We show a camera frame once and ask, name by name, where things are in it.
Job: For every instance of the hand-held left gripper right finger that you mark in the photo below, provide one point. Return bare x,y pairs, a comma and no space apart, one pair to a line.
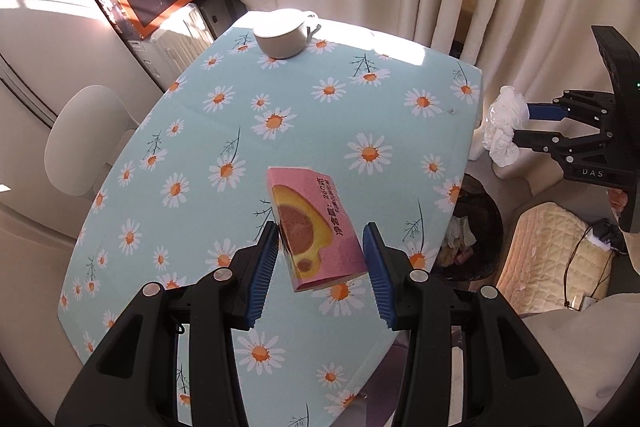
378,279

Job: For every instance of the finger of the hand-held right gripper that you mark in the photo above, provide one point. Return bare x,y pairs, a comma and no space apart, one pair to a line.
540,143
547,112

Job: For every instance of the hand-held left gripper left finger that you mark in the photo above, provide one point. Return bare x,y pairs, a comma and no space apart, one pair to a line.
265,269

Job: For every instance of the white plastic bag wad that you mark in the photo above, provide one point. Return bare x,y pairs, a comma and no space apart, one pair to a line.
505,127

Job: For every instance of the pink cake box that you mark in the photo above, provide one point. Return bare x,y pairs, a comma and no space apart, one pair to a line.
315,227

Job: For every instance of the dark trash bin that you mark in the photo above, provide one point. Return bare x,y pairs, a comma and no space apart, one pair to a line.
472,227

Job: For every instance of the person's right hand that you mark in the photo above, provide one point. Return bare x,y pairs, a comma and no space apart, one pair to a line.
616,199

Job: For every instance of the beige quilted cushion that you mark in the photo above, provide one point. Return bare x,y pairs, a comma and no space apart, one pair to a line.
545,252

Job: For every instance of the black power adapter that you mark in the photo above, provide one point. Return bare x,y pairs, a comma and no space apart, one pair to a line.
606,234

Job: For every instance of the white chair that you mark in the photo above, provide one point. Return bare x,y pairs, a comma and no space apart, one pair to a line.
85,142

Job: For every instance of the white radiator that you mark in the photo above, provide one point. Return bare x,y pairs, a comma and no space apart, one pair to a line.
175,52

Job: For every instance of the white cup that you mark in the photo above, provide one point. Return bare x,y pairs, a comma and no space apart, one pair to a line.
282,32

